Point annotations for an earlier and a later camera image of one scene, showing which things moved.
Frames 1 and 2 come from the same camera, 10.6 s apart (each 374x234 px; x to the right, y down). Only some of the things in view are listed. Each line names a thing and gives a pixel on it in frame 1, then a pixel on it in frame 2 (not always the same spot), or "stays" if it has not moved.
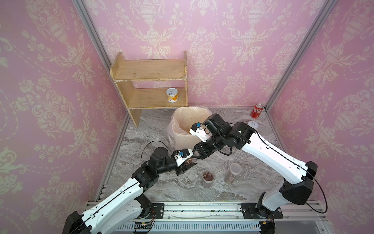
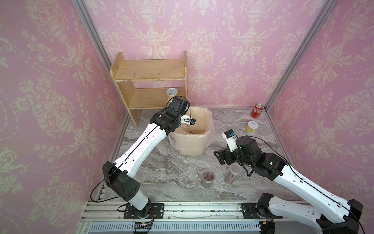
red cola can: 256,110 stays
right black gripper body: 208,148 to 232,158
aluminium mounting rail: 225,218 stays
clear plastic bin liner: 178,135 stays
